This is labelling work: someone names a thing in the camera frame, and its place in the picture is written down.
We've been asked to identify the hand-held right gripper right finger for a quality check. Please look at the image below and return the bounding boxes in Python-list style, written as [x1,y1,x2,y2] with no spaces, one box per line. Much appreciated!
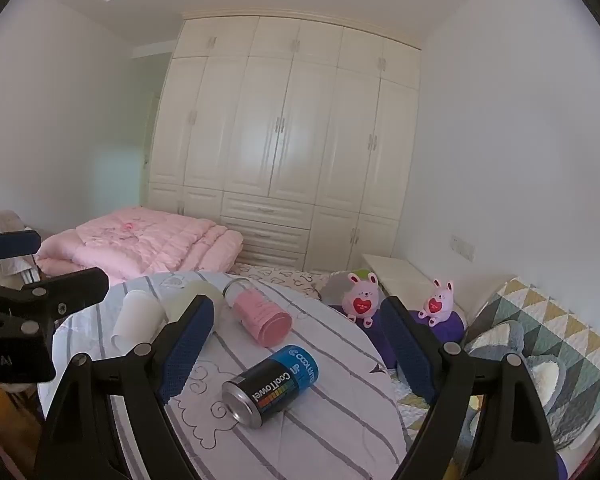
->
[380,296,561,480]

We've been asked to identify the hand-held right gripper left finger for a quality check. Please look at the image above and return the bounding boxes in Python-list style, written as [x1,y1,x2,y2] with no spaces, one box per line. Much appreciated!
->
[32,294,216,480]

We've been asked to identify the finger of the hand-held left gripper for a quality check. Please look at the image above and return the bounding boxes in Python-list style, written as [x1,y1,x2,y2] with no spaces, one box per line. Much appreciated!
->
[0,267,110,333]
[0,205,42,263]

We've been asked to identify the translucent cream cup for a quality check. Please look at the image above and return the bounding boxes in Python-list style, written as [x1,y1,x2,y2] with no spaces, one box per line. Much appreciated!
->
[166,281,224,322]

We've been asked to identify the white cup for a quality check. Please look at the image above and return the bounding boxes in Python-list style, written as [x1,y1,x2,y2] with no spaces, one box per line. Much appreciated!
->
[111,289,167,351]

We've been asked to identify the pink cup with clear lid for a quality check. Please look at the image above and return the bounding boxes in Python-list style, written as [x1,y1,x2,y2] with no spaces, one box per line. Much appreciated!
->
[223,279,293,348]

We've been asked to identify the purple cushion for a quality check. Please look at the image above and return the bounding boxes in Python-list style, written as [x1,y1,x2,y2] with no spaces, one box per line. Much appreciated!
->
[327,305,467,368]

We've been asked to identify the pink bunny plush toy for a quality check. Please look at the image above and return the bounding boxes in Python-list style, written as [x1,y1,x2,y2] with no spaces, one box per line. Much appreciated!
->
[420,279,456,327]
[341,270,381,325]

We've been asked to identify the white bedside table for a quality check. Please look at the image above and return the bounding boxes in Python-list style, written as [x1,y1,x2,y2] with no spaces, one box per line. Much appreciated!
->
[362,254,466,316]

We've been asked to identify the pink quilt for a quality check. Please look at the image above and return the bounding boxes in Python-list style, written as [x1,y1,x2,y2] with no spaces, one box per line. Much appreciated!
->
[34,207,245,281]

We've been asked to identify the black and blue can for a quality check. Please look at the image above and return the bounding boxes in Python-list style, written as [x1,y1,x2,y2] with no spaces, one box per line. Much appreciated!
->
[221,344,321,430]

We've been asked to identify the grey cushion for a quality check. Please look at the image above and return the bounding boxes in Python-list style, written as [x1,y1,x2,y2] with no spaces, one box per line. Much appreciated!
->
[321,270,353,306]

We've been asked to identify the grey plush pillow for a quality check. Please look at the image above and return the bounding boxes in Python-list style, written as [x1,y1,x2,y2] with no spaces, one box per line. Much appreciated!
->
[467,320,568,411]

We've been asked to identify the heart-print bedsheet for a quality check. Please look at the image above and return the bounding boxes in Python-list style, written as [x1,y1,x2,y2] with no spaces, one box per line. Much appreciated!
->
[227,262,341,303]

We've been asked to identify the striped table cloth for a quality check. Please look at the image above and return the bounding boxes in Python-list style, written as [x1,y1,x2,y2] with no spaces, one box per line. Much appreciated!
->
[52,271,416,480]

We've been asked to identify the cream wardrobe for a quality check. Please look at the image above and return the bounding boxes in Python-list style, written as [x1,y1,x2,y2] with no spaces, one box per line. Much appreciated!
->
[147,15,421,273]

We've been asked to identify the white wall socket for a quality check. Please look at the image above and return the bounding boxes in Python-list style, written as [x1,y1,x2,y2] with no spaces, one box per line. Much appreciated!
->
[451,235,476,262]

